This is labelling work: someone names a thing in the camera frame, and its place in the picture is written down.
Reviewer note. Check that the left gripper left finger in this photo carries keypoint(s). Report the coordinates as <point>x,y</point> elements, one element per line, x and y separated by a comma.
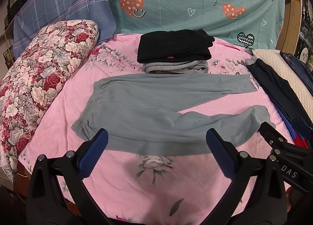
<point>57,194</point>

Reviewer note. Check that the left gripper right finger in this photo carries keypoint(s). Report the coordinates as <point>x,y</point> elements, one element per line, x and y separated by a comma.
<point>267,202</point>

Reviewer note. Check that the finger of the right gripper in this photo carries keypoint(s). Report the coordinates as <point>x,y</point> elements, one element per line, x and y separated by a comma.
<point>272,136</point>

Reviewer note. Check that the grey-blue pants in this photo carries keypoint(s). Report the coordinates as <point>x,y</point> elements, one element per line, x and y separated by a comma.
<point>152,114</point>

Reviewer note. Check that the right hand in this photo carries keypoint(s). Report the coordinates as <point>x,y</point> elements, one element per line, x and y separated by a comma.
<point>299,207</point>

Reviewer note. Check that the red blue garment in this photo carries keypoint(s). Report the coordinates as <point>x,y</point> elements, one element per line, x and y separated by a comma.
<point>300,134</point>

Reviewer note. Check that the blue denim jeans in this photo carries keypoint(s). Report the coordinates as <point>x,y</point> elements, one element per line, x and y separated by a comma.
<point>300,68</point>

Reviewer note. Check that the white textured pillow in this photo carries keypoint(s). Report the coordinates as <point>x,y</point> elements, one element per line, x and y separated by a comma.
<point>276,61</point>

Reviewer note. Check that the pink floral bed sheet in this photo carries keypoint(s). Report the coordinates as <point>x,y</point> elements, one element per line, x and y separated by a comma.
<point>157,167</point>

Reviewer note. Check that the wooden headboard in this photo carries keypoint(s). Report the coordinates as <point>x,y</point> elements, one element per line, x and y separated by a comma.
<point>289,35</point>

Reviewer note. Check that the grey folded garment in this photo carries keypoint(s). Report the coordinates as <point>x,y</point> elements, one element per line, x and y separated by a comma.
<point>192,67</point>

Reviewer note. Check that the red white floral quilt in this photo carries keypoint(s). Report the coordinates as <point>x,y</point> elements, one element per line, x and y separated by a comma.
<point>35,79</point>

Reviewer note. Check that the teal heart print pillow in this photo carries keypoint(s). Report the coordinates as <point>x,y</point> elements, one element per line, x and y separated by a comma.
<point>254,24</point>

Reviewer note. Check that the black folded garment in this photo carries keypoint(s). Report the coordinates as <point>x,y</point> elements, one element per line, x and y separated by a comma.
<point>174,46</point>

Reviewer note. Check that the blue plaid pillow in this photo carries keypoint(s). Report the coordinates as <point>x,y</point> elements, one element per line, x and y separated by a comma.
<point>36,14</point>

